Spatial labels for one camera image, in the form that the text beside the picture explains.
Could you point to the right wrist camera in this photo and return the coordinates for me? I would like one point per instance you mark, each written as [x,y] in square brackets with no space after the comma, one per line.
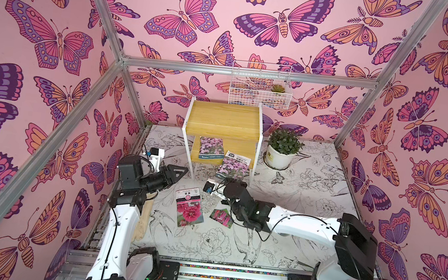
[214,188]

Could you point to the wooden two-tier shelf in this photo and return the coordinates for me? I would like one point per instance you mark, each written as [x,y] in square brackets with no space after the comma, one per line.
[240,128]

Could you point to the green white seed packet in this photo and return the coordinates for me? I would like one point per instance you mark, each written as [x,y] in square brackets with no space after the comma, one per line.
[222,216]

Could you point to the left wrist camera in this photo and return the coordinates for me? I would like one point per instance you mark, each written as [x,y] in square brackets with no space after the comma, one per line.
[155,156]

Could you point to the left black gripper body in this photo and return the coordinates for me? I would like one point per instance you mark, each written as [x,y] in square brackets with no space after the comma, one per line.
[159,180]

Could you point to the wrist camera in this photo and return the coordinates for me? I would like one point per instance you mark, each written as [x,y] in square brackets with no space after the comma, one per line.
[214,188]
[155,156]

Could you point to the beige garden glove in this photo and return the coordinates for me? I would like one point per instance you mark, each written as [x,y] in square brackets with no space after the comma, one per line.
[142,225]

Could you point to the potted green plant white pot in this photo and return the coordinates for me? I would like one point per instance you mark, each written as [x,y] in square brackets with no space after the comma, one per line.
[283,145]

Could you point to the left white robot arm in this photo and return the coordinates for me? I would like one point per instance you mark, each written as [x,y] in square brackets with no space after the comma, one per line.
[138,177]

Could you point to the white wire basket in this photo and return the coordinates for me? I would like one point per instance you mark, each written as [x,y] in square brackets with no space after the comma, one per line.
[251,86]

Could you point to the purple flower blue-edged seed packet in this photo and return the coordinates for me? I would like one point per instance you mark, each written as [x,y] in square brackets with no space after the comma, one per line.
[211,148]

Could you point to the aluminium frame bars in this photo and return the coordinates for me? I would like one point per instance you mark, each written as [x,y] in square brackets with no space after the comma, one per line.
[29,169]

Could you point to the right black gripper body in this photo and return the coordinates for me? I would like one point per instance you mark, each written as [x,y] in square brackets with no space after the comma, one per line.
[233,189]

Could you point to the red rose seed packet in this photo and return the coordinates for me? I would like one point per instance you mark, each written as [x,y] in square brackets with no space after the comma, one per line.
[189,207]

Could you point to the small succulent in basket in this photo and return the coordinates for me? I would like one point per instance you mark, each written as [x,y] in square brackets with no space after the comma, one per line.
[278,88]

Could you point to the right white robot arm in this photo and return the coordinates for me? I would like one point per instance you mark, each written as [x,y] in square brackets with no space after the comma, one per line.
[355,247]

